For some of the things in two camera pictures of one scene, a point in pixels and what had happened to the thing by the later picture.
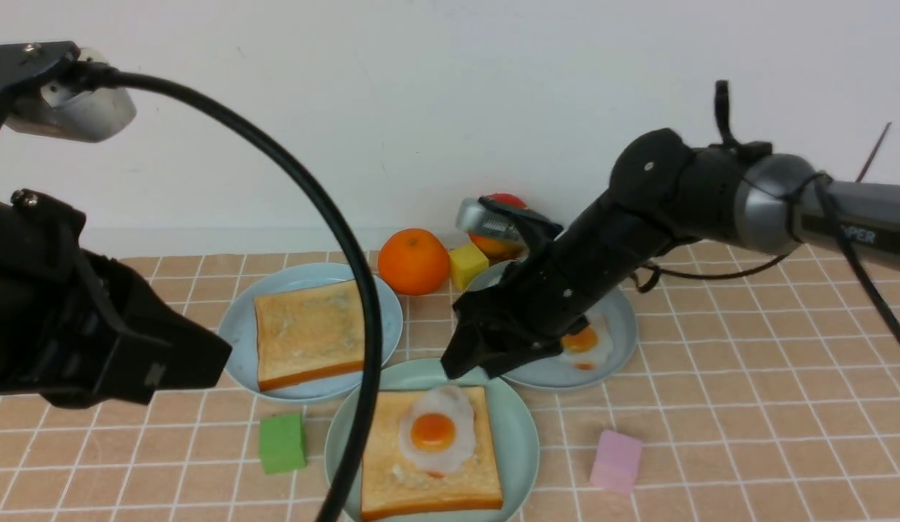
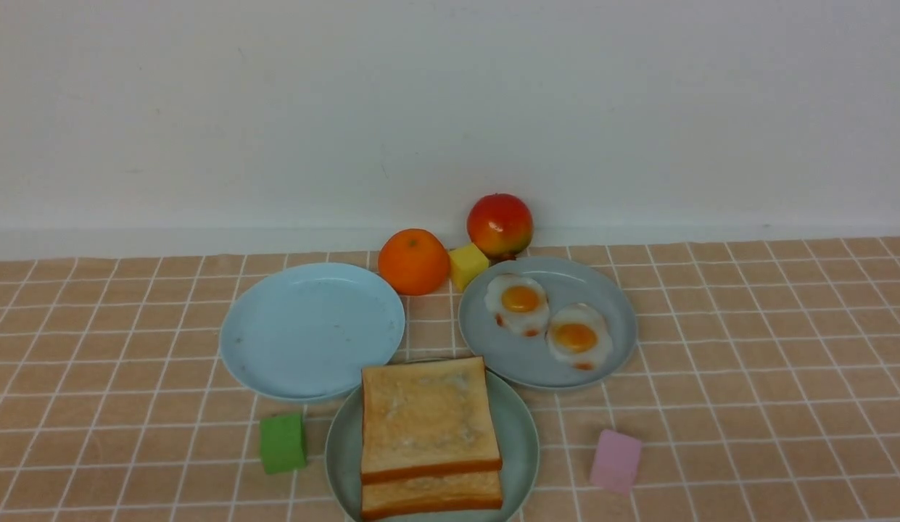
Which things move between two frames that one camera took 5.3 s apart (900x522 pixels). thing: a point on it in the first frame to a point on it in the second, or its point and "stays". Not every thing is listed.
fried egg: (589, 347) stays
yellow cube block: (464, 262) stays
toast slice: (309, 333) to (427, 419)
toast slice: (392, 488) stays
